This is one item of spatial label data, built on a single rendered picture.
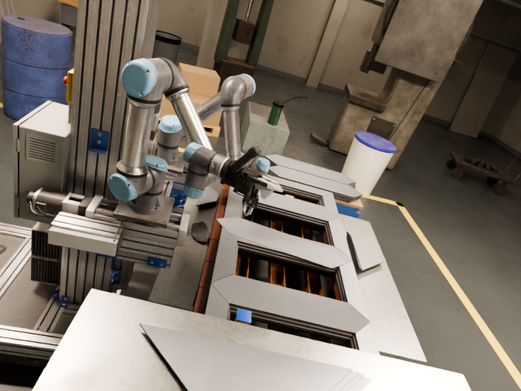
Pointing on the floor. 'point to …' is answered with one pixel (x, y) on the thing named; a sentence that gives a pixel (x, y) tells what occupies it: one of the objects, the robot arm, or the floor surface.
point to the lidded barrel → (367, 160)
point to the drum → (33, 64)
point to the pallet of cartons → (198, 93)
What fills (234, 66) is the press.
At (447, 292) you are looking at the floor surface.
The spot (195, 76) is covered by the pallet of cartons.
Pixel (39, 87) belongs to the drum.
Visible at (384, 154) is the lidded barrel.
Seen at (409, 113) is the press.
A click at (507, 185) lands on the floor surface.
